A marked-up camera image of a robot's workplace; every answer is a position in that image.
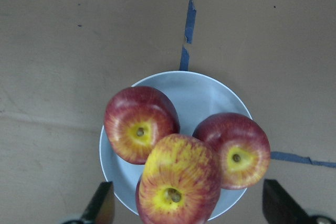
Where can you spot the red apple plate near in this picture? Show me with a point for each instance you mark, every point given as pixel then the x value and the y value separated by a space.
pixel 242 146

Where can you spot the red apple plate left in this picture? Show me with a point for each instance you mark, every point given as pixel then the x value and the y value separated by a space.
pixel 137 199

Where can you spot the red apple plate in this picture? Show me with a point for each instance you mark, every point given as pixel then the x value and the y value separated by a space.
pixel 136 118
pixel 137 199
pixel 242 146

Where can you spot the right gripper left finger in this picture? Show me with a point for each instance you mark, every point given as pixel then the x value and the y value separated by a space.
pixel 100 208

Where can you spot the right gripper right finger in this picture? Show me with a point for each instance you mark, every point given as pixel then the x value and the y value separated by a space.
pixel 279 207

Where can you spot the light blue plate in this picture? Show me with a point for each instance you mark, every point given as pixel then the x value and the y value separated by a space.
pixel 195 97

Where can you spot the red apple plate far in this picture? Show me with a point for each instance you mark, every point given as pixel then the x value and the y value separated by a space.
pixel 136 118

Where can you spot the red yellow apple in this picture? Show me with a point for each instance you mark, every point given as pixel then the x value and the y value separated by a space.
pixel 181 181

